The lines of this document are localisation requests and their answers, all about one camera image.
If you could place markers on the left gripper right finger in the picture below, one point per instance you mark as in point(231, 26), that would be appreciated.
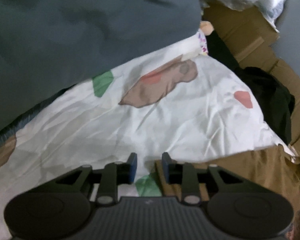
point(216, 178)

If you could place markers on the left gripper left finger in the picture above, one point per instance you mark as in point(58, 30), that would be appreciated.
point(78, 184)

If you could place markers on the brown printed t-shirt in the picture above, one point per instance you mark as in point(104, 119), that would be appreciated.
point(271, 168)

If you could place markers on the white cartoon bed sheet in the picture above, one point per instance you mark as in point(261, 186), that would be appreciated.
point(173, 100)

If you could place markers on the black clothing pile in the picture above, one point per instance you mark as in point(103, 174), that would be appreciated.
point(275, 100)

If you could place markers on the floral cloth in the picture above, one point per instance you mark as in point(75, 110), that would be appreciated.
point(202, 42)

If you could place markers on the teddy bear blue shirt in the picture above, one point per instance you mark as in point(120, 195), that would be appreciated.
point(206, 27)

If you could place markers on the brown cardboard box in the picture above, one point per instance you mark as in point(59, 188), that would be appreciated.
point(249, 37)

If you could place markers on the dark grey pillow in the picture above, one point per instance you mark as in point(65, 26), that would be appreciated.
point(47, 46)

